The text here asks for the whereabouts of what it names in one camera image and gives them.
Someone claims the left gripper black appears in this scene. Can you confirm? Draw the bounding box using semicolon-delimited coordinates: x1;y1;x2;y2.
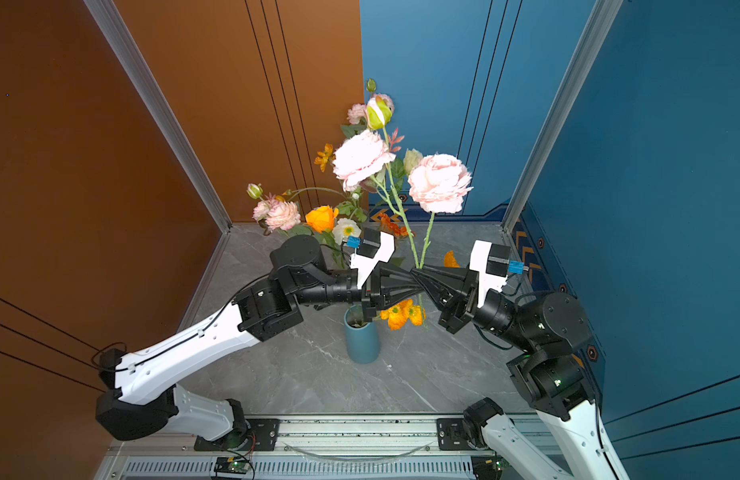
290;257;420;322

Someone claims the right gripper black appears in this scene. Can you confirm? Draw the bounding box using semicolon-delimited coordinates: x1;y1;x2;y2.
413;264;539;354

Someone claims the orange flower stem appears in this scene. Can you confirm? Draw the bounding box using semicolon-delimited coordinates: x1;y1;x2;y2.
378;261;435;331

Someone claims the teal ceramic vase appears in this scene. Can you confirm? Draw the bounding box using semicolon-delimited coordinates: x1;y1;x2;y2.
344;305;381;364

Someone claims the orange gerbera with leaf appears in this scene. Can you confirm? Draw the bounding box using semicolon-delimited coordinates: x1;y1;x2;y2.
371;210;409;266

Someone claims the yellow ranunculus flower stem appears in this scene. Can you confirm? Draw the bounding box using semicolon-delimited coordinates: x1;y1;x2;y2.
306;206;346;267

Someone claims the pink peony flower stem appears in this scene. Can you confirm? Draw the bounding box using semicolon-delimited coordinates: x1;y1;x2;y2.
331;98;472;267

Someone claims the yellow cosmos flower stem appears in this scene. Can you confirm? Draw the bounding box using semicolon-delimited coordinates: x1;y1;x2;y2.
274;143;347;202

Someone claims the white poppy fuzzy green stem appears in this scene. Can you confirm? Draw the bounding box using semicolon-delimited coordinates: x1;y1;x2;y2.
332;191;368;245

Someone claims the small pink rose spray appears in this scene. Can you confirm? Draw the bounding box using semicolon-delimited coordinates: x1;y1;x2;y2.
246;183;311;235

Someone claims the pink rose spray with leaves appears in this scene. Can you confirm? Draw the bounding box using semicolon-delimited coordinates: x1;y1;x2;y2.
340;78;394;139

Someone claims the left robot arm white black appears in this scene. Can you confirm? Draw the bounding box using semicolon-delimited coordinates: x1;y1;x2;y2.
96;232;423;444

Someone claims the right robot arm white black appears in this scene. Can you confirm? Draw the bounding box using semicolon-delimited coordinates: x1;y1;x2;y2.
411;268;628;479

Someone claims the green circuit board right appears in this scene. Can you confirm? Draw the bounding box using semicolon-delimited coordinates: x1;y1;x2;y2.
471;456;504;480

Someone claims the green circuit board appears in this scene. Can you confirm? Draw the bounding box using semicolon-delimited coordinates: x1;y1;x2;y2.
213;456;255;479
471;456;504;480

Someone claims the green circuit board left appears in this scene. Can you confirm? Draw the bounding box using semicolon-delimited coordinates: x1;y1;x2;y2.
213;456;255;479

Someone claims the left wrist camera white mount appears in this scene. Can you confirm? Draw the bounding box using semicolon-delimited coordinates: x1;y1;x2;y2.
346;228;395;288

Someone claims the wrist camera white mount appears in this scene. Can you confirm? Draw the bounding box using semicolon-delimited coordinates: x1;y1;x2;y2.
469;240;529;308
346;228;395;288

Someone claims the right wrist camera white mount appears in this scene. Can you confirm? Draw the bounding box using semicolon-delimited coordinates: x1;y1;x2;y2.
469;240;529;308

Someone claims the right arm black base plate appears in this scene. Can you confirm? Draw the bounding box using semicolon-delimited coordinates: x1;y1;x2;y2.
436;417;485;451

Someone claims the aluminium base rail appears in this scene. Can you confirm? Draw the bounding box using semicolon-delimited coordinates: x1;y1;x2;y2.
93;413;623;480

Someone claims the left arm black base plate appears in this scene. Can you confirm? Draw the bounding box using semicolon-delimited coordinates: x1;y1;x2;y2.
193;418;281;453

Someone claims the aluminium corner post right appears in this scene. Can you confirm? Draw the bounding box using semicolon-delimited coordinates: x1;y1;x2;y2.
502;0;624;234

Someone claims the aluminium corner post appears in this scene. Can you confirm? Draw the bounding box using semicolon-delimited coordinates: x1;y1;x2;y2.
84;0;233;234
502;0;624;234

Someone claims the aluminium corner post left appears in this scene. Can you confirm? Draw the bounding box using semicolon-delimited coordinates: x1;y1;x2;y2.
84;0;233;234

